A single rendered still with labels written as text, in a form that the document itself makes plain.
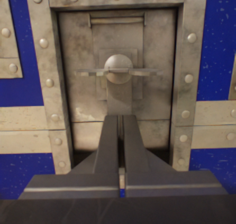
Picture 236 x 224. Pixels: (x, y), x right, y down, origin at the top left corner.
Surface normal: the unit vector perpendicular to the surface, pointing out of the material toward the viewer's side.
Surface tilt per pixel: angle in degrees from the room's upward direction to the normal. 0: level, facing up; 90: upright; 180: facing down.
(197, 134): 90
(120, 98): 90
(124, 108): 90
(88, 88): 90
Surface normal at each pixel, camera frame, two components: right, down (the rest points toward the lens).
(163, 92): 0.00, 0.29
